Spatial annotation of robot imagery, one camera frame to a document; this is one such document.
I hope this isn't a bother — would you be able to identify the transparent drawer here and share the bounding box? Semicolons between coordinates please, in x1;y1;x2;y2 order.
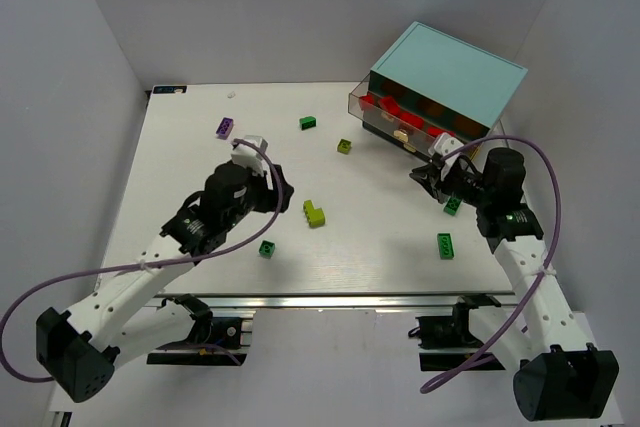
348;79;489;159

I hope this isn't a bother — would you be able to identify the red long lego brick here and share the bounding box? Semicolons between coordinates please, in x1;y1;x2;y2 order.
399;111;425;130

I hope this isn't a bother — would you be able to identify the small red lego brick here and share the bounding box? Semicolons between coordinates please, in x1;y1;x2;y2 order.
358;94;376;111

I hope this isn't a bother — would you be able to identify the red round lego piece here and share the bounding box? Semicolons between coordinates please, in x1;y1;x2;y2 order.
378;96;401;117

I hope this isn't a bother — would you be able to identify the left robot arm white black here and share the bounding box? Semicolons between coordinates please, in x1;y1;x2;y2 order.
36;161;294;403

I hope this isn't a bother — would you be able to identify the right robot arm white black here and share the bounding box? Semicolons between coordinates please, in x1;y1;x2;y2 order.
410;145;619;422

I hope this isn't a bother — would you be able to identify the green lego near right gripper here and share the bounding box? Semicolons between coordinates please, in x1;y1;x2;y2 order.
443;196;462;216

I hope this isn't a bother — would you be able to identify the lime L-shaped lego brick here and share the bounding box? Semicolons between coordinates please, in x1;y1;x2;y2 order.
303;200;326;228

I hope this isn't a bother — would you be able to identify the purple lego brick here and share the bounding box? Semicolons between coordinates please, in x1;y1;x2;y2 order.
215;117;234;139

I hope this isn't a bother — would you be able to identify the dark green square lego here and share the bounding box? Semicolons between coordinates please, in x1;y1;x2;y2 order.
259;240;276;259

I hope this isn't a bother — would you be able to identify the green long lego brick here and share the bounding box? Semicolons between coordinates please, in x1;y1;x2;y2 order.
437;233;455;260

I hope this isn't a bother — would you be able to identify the green lego brick top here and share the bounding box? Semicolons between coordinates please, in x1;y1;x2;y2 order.
299;116;317;131

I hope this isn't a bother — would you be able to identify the lime small lego brick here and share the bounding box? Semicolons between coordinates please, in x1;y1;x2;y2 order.
336;139;352;155

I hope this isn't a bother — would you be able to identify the teal drawer cabinet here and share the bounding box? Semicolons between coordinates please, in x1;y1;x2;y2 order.
361;22;527;136

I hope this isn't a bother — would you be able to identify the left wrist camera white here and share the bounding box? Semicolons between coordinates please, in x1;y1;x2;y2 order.
231;135;268;177

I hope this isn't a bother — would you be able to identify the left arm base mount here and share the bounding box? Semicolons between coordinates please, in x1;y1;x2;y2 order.
146;294;252;367

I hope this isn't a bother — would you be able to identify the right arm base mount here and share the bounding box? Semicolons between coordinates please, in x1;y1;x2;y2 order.
407;294;501;372

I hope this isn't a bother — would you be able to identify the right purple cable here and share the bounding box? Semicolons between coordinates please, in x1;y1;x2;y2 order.
418;135;559;395

